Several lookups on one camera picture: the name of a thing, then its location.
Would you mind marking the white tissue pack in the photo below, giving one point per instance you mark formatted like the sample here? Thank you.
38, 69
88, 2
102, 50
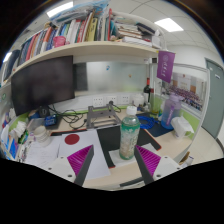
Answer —
181, 126

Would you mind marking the flat round red coaster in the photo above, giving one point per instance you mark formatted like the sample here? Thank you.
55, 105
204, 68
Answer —
71, 139

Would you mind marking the black computer monitor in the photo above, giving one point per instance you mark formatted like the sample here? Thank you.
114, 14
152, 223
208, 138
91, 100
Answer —
43, 85

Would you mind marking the white round jar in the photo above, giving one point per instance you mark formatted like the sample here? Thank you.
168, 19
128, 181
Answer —
138, 100

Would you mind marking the black desk mat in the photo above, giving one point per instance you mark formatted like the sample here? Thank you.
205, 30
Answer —
108, 140

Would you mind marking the purple hanging pennant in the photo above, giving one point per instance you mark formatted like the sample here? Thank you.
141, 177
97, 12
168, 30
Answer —
165, 66

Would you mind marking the large purple water bottle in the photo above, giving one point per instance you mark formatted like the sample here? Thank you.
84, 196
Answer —
170, 111

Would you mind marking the white wall socket row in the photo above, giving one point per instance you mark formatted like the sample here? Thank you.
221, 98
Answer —
111, 100

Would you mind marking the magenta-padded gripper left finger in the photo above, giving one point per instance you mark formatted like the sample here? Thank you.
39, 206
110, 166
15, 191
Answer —
61, 166

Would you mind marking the wall shelf with books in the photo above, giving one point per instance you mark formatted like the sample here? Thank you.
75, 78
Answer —
93, 48

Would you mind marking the dark wine bottle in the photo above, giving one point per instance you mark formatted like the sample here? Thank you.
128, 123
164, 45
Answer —
147, 91

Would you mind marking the white ceramic mug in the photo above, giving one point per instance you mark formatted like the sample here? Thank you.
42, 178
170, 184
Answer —
42, 135

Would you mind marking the small blue box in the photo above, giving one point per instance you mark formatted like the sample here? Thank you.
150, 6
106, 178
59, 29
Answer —
52, 120

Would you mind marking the white paper sheet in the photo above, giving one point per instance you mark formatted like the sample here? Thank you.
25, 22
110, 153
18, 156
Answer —
100, 166
115, 158
43, 155

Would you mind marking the dark blue mouse pad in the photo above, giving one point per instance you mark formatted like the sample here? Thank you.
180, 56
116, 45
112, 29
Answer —
160, 130

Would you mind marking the grey metal laptop stand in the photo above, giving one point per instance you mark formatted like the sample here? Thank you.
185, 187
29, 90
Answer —
100, 118

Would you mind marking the group photo poster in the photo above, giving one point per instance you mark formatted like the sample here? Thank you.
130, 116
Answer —
188, 91

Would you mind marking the grey door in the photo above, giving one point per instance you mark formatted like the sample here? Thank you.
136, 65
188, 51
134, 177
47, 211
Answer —
215, 100

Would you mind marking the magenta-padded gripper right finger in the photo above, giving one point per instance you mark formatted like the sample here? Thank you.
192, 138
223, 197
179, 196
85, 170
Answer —
165, 165

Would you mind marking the white paper napkin stack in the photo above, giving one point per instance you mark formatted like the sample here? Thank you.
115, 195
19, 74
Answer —
19, 128

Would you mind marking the green-labelled clear drink bottle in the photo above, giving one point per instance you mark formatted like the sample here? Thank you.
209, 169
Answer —
129, 136

